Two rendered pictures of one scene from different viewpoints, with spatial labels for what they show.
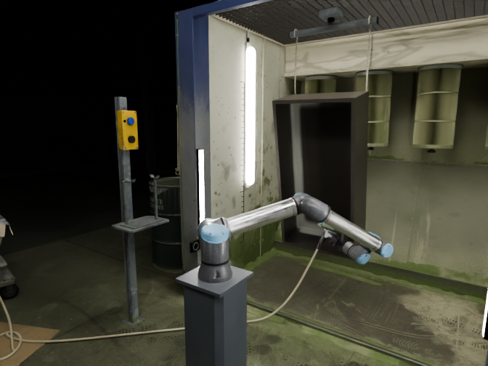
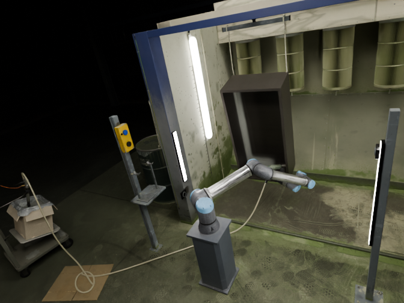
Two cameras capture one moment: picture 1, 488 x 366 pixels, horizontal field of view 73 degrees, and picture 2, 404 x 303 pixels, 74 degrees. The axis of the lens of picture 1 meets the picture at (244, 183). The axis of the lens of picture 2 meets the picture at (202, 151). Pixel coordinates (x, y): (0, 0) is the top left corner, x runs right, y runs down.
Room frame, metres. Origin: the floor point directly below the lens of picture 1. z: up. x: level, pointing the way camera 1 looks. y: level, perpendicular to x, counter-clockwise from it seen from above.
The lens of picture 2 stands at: (-0.18, 0.12, 2.27)
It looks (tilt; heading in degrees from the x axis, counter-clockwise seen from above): 25 degrees down; 359
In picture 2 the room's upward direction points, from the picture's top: 11 degrees counter-clockwise
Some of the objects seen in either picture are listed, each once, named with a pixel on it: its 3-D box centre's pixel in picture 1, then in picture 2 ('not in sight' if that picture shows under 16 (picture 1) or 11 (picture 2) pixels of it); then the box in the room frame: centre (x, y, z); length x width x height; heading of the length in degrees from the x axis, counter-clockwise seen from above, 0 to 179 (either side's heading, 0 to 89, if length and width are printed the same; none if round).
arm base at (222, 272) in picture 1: (215, 266); (208, 222); (1.72, 0.16, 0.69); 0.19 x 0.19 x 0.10
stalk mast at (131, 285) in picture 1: (127, 215); (136, 189); (2.29, 0.83, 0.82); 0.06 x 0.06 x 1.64; 56
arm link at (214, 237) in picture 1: (214, 242); (205, 209); (1.72, 0.16, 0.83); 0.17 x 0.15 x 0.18; 14
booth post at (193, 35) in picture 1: (194, 164); (171, 140); (2.68, 0.40, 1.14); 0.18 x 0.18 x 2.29; 56
